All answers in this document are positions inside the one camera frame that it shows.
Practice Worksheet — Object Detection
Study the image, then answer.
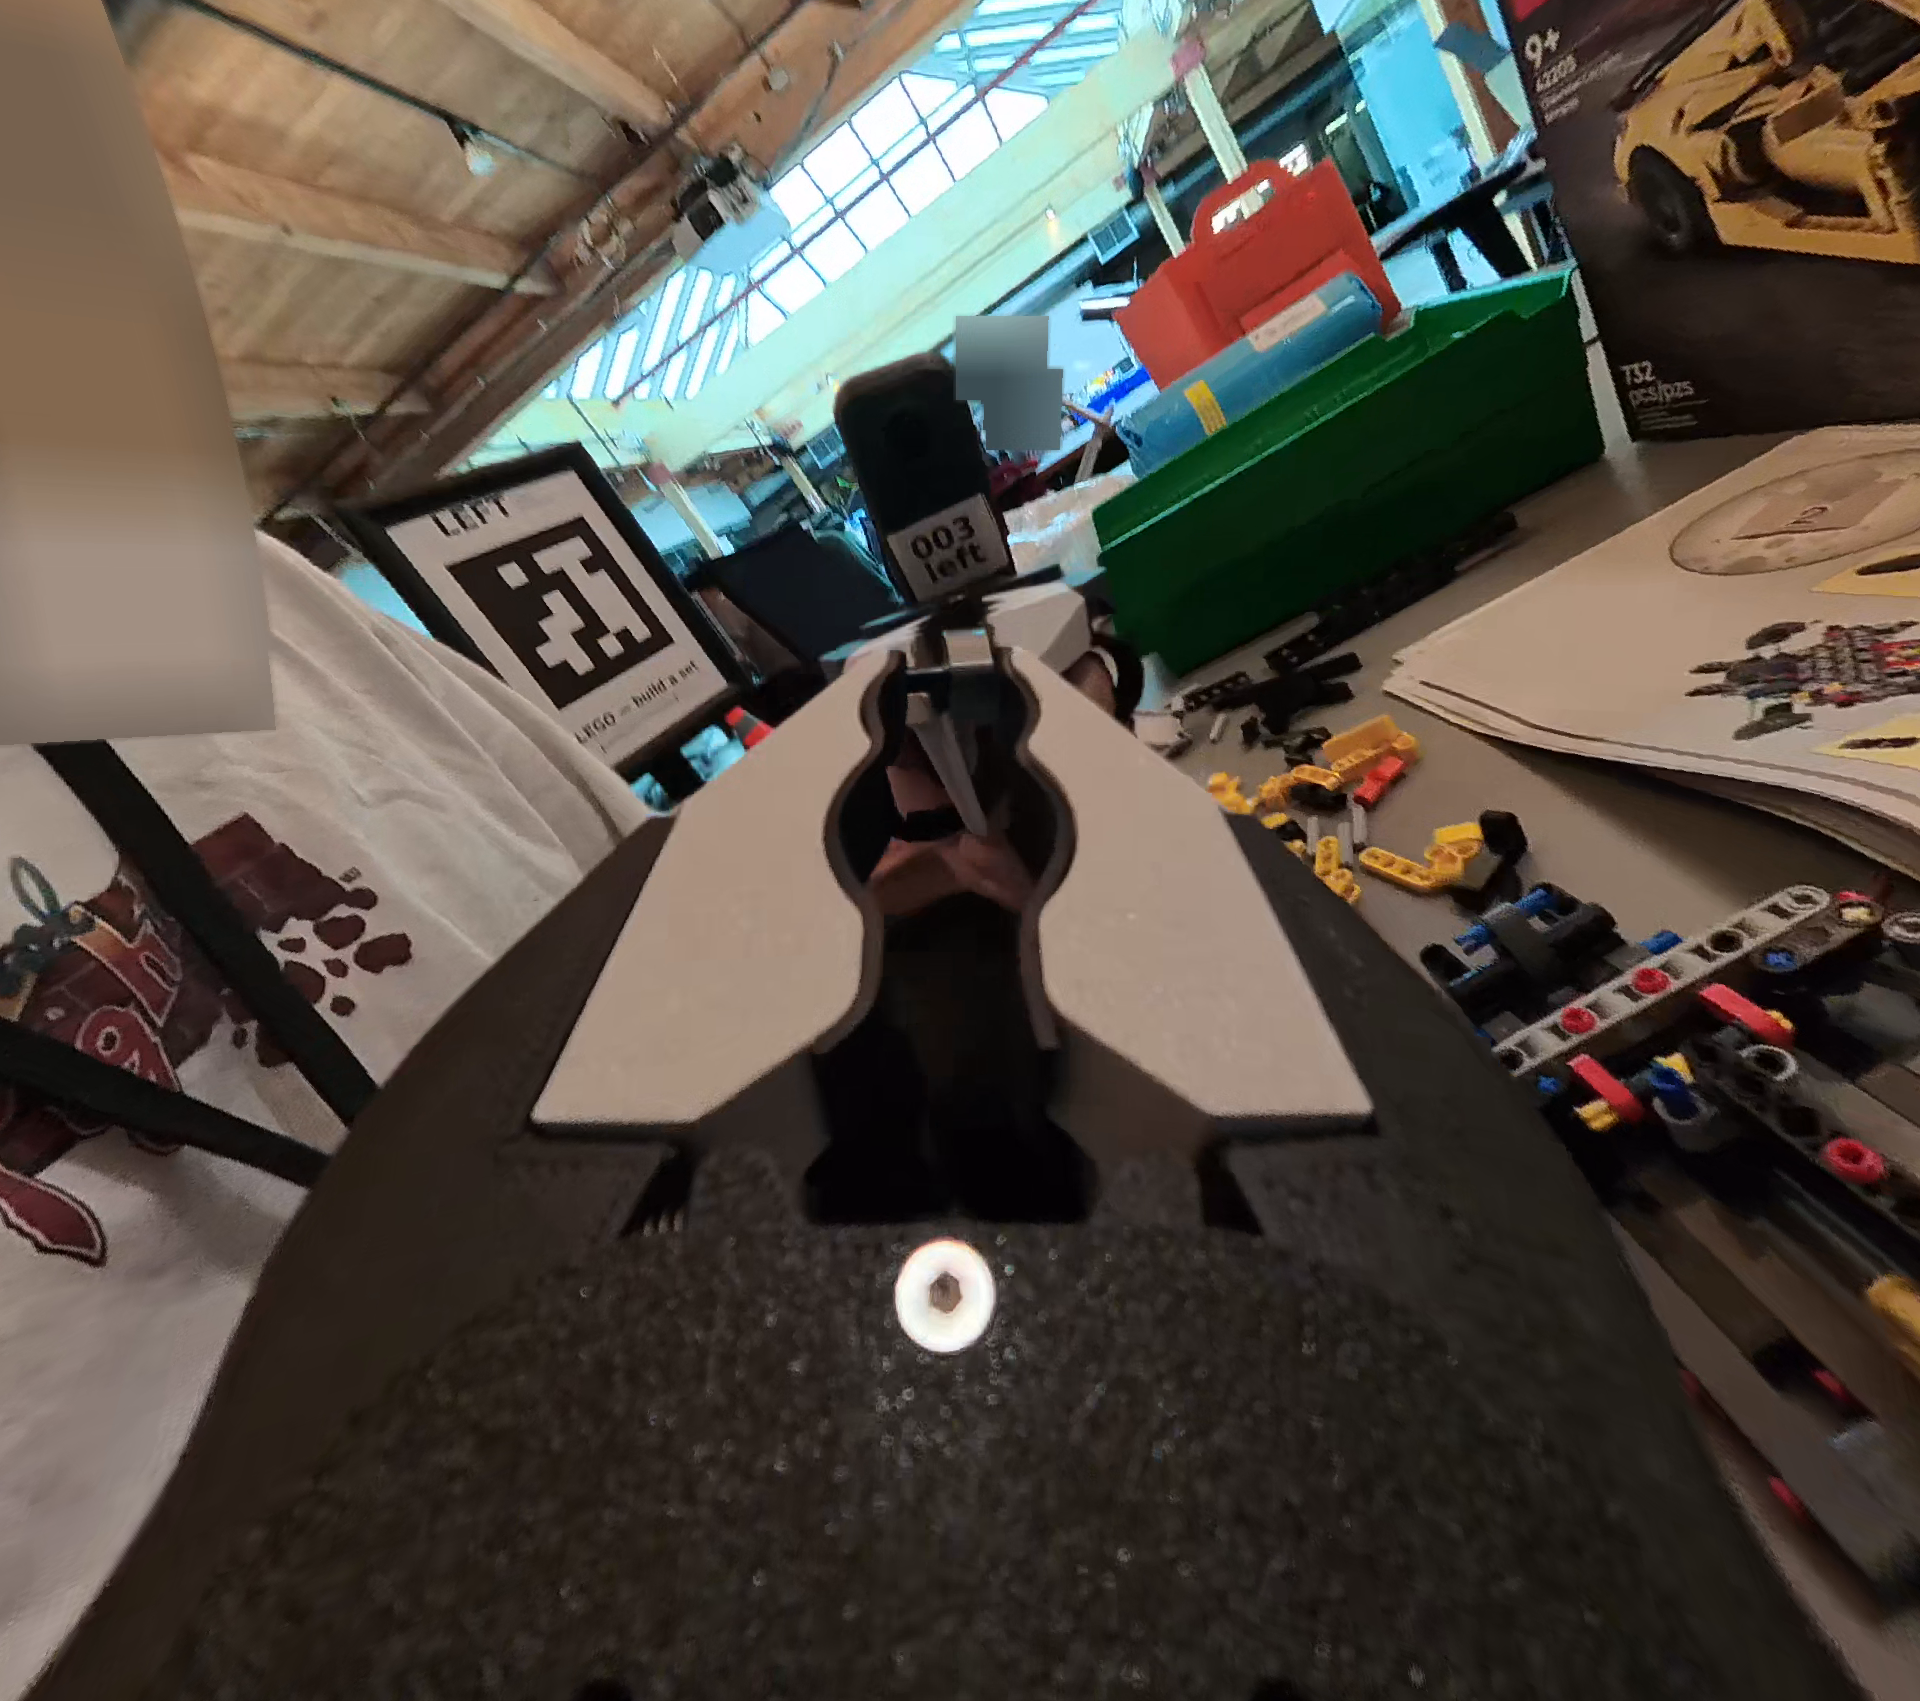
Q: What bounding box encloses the pile of yellow black lego pieces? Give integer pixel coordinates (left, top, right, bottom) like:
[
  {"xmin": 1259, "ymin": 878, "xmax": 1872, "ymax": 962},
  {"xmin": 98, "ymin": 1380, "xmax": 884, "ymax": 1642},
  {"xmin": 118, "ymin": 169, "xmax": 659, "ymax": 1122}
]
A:
[{"xmin": 1204, "ymin": 715, "xmax": 1532, "ymax": 910}]

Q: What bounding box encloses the lego set box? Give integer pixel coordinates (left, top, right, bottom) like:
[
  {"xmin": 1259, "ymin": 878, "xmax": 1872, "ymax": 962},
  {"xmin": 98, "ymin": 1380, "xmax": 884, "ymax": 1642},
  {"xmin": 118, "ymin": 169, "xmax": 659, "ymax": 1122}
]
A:
[{"xmin": 1475, "ymin": 0, "xmax": 1920, "ymax": 447}]

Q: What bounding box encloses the black mesh chair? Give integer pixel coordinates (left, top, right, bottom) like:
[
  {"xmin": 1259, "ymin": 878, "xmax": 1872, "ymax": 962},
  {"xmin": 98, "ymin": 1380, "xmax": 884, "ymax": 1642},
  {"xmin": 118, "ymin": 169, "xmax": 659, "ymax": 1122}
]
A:
[{"xmin": 702, "ymin": 523, "xmax": 901, "ymax": 686}]

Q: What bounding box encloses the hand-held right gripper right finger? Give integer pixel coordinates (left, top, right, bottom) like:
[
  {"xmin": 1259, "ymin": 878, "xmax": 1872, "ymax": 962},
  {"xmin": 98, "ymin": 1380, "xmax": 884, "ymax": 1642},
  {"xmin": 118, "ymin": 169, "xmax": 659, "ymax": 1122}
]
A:
[{"xmin": 1003, "ymin": 648, "xmax": 1380, "ymax": 1201}]

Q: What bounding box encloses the lego chassis assembly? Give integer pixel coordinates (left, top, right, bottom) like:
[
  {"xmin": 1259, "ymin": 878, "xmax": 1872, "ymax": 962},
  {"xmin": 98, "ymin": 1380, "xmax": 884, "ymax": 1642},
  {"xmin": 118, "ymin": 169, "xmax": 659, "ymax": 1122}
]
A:
[{"xmin": 1415, "ymin": 881, "xmax": 1920, "ymax": 1590}]

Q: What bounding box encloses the black angled lego piece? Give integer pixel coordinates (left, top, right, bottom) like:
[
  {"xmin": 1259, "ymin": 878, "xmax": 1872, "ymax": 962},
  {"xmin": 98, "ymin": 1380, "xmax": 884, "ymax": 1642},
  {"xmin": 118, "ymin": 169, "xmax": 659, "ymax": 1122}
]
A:
[{"xmin": 1242, "ymin": 669, "xmax": 1361, "ymax": 742}]

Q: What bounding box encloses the green plastic bin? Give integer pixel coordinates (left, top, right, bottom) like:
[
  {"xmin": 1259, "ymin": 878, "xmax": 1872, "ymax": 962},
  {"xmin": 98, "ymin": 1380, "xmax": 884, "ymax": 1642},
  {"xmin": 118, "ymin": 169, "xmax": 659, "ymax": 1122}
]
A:
[{"xmin": 1091, "ymin": 267, "xmax": 1608, "ymax": 679}]

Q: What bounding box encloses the person's left hand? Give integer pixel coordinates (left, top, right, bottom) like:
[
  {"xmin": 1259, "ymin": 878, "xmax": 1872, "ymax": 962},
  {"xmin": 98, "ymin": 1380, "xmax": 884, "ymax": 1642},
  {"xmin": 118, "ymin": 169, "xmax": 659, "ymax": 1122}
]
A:
[{"xmin": 872, "ymin": 757, "xmax": 1056, "ymax": 927}]

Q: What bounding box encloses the framed marker sign board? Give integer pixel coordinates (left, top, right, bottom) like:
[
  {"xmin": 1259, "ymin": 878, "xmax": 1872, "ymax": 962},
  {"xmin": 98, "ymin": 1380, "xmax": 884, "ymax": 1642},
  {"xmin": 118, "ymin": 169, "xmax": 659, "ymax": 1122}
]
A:
[{"xmin": 331, "ymin": 439, "xmax": 756, "ymax": 777}]

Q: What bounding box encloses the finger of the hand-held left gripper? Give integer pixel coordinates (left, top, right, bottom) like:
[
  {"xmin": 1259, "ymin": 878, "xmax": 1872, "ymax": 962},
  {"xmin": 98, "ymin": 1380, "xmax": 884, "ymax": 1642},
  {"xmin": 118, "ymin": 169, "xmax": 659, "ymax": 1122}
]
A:
[
  {"xmin": 904, "ymin": 620, "xmax": 996, "ymax": 842},
  {"xmin": 985, "ymin": 590, "xmax": 1088, "ymax": 682}
]

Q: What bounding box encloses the ceiling mounted projector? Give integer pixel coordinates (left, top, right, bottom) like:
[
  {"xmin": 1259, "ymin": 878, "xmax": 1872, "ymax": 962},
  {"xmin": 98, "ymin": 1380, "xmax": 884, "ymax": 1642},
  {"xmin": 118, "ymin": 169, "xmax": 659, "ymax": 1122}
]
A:
[{"xmin": 670, "ymin": 144, "xmax": 770, "ymax": 262}]

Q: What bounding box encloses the black lego frame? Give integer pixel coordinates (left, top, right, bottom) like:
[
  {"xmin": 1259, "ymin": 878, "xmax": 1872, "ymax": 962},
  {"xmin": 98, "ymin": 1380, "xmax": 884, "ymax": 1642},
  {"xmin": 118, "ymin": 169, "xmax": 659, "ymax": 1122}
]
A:
[
  {"xmin": 1320, "ymin": 512, "xmax": 1519, "ymax": 645},
  {"xmin": 1259, "ymin": 590, "xmax": 1441, "ymax": 681}
]

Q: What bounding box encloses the lego instruction booklet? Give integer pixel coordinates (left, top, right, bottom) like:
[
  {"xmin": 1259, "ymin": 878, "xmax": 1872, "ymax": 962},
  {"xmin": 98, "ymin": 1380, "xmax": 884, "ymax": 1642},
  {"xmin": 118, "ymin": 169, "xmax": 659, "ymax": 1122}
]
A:
[{"xmin": 1380, "ymin": 425, "xmax": 1920, "ymax": 881}]

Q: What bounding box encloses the blue wrapped package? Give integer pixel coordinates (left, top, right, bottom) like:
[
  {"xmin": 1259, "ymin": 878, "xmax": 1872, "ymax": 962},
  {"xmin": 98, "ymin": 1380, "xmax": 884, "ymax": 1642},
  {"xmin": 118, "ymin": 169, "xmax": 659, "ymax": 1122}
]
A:
[{"xmin": 1116, "ymin": 276, "xmax": 1385, "ymax": 476}]

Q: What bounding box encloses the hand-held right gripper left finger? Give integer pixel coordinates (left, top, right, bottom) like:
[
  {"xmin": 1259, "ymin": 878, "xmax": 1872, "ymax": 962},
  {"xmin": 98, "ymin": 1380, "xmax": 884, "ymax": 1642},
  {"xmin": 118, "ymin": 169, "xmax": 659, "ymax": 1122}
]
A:
[{"xmin": 528, "ymin": 648, "xmax": 911, "ymax": 1201}]

